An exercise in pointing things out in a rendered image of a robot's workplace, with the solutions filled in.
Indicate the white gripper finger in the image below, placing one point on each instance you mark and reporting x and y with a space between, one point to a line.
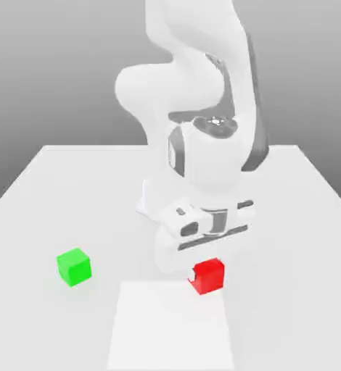
191 274

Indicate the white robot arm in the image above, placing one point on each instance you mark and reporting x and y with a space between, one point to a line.
188 87

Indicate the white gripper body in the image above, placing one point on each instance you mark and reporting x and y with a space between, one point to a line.
205 246

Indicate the small green cube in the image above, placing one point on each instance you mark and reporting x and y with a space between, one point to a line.
74 268

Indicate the small red cube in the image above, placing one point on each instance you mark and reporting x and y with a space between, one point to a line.
209 276

